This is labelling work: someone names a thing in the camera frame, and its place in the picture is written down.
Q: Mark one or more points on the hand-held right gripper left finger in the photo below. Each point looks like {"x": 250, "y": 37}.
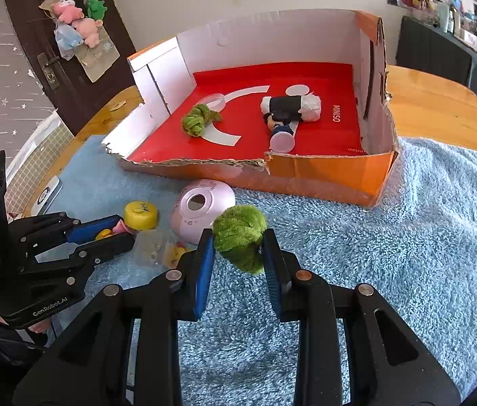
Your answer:
{"x": 204, "y": 270}

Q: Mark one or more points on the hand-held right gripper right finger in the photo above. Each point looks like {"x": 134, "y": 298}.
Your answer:
{"x": 272, "y": 270}

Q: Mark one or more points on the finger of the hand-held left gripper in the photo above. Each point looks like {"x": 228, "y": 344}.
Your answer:
{"x": 94, "y": 228}
{"x": 107, "y": 245}

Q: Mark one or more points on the small pink and yellow doll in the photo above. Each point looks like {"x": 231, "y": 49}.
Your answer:
{"x": 105, "y": 235}

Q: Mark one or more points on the small yellow figurine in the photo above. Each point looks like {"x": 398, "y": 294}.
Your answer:
{"x": 175, "y": 254}

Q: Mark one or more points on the clear plastic container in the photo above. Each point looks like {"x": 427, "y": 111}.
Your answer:
{"x": 149, "y": 247}

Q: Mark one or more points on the yellow lid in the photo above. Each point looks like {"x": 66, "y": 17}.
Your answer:
{"x": 139, "y": 215}

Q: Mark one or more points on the green knitted ball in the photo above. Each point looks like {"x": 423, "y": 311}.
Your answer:
{"x": 194, "y": 122}
{"x": 234, "y": 232}

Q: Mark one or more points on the pink round toy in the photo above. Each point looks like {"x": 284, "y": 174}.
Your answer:
{"x": 196, "y": 220}

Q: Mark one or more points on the orange cardboard box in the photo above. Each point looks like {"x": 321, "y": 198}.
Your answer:
{"x": 327, "y": 177}

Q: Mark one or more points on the black-haired blue figurine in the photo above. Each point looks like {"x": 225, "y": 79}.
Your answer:
{"x": 280, "y": 129}

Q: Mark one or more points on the black roll with white tissue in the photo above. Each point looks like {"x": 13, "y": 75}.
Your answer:
{"x": 289, "y": 108}

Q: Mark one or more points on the clear round dish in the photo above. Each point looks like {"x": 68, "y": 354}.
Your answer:
{"x": 215, "y": 101}

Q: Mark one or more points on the person's left forearm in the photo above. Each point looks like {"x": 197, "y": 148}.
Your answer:
{"x": 1, "y": 346}

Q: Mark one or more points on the person's left hand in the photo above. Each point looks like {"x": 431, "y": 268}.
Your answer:
{"x": 37, "y": 328}

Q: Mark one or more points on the white flat device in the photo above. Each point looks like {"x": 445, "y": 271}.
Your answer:
{"x": 47, "y": 196}

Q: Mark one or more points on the white grid panel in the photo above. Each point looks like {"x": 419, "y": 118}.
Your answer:
{"x": 39, "y": 152}

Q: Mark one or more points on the blue fluffy towel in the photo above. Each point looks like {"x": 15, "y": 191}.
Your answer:
{"x": 390, "y": 262}

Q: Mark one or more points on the small paper tag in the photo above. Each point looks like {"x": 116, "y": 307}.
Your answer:
{"x": 118, "y": 105}

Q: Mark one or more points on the dark wooden door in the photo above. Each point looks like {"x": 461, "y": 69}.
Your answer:
{"x": 65, "y": 101}

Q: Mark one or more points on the blue plastic bag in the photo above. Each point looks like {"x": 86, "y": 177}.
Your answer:
{"x": 67, "y": 40}

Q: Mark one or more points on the pink plush toy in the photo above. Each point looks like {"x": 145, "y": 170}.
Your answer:
{"x": 88, "y": 31}
{"x": 64, "y": 10}

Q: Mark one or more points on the green plush toy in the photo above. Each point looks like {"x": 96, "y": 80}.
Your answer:
{"x": 94, "y": 8}

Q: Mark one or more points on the dark cloth covered side table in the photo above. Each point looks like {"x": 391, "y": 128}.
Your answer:
{"x": 432, "y": 55}

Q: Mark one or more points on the clutter of bottles and boxes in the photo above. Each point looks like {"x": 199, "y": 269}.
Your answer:
{"x": 475, "y": 29}

